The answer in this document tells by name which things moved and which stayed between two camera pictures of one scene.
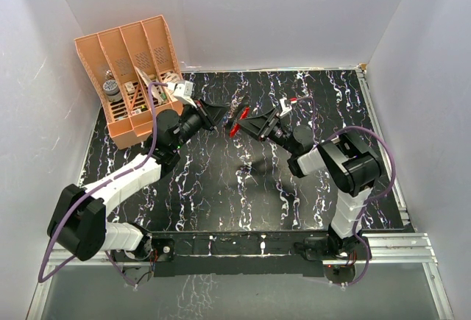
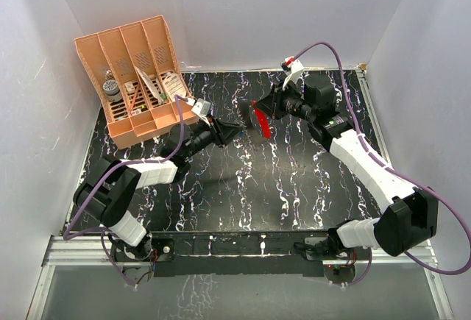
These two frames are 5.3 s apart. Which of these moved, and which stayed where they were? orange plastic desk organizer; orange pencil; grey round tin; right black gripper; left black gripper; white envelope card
Moved: right black gripper; left black gripper
Stayed: orange plastic desk organizer; orange pencil; white envelope card; grey round tin
